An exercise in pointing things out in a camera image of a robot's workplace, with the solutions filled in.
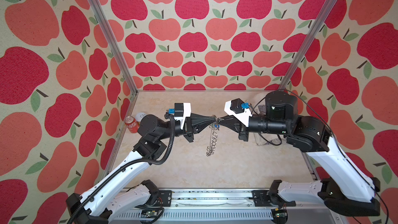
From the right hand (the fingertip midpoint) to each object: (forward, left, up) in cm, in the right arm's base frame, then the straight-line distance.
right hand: (224, 116), depth 52 cm
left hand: (-4, +3, +1) cm, 5 cm away
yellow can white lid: (+23, +51, -38) cm, 68 cm away
